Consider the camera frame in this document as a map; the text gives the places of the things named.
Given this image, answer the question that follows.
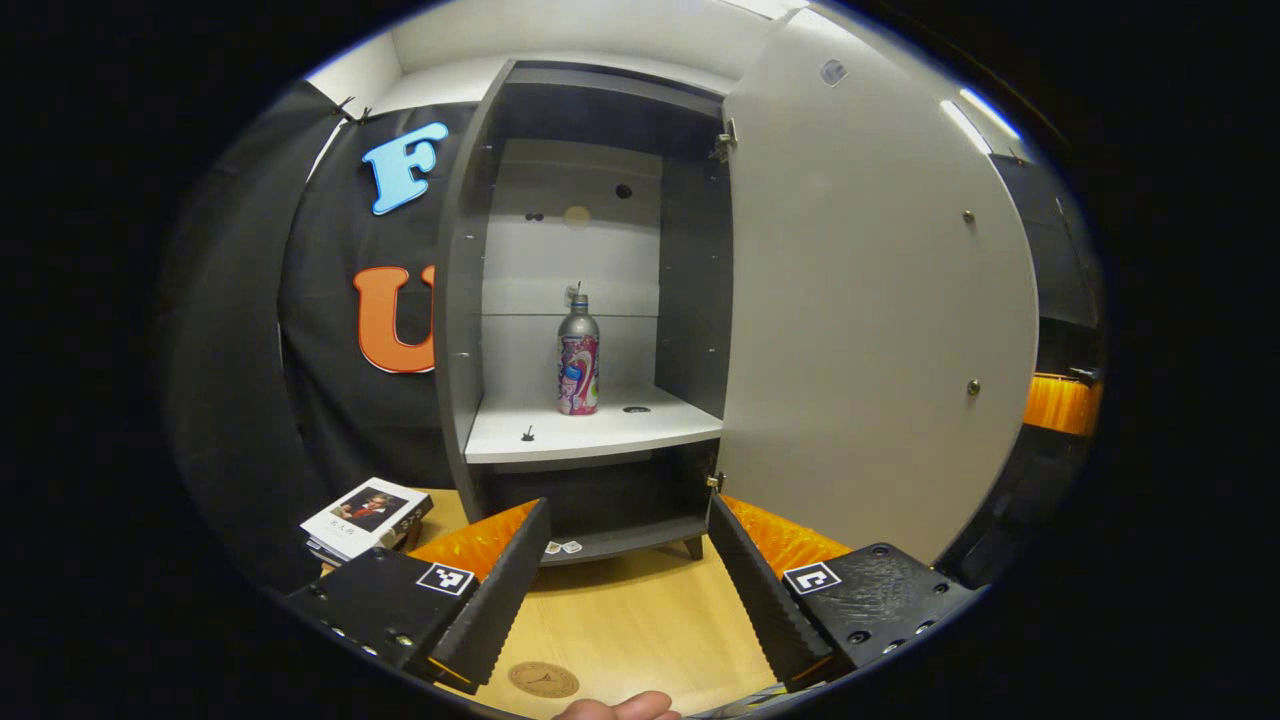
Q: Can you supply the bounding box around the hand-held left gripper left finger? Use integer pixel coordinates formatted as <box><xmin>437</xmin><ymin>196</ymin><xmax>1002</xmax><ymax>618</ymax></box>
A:
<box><xmin>285</xmin><ymin>498</ymin><xmax>553</xmax><ymax>696</ymax></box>

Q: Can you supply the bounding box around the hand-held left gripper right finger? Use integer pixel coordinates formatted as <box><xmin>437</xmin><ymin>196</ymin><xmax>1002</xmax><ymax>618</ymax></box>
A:
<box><xmin>706</xmin><ymin>490</ymin><xmax>986</xmax><ymax>691</ymax></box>

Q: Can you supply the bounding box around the round brown coaster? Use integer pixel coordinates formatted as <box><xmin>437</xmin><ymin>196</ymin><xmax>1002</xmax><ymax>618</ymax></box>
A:
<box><xmin>507</xmin><ymin>660</ymin><xmax>582</xmax><ymax>700</ymax></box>

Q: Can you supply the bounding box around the grey cabinet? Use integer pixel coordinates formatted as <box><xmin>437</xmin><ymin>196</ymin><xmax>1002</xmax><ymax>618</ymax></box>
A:
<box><xmin>435</xmin><ymin>58</ymin><xmax>736</xmax><ymax>566</ymax></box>

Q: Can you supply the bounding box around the beige cabinet door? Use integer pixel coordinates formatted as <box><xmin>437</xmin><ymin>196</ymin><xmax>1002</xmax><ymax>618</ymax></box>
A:
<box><xmin>720</xmin><ymin>5</ymin><xmax>1041</xmax><ymax>566</ymax></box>

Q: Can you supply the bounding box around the silver bottle with colourful label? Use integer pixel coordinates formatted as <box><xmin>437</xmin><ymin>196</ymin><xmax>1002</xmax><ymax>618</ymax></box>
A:
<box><xmin>556</xmin><ymin>293</ymin><xmax>601</xmax><ymax>417</ymax></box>

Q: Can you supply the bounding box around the white book with portrait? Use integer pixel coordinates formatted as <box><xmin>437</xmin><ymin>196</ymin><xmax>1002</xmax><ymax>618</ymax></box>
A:
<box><xmin>300</xmin><ymin>477</ymin><xmax>434</xmax><ymax>563</ymax></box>

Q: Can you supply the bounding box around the black backdrop cloth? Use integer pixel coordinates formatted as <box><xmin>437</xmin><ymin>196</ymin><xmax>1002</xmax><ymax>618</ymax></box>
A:
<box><xmin>165</xmin><ymin>80</ymin><xmax>481</xmax><ymax>591</ymax></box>

